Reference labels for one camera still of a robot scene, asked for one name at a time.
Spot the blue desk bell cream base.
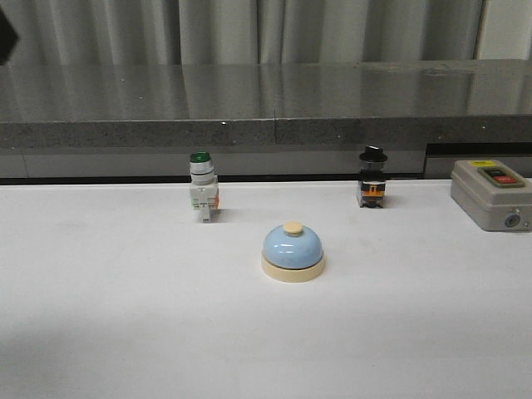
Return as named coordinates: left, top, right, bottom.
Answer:
left=261, top=221, right=325, bottom=283

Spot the grey stone counter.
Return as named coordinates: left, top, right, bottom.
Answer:
left=1, top=60, right=531, bottom=183

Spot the grey curtain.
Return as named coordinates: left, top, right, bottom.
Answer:
left=1, top=1, right=485, bottom=66

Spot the green push button switch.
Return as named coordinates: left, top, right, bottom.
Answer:
left=190, top=151, right=219, bottom=222

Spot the black rotary selector switch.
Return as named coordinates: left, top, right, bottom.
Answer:
left=357, top=145, right=387, bottom=208

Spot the grey on off switch box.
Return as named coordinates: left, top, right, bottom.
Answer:
left=451, top=160, right=531, bottom=232

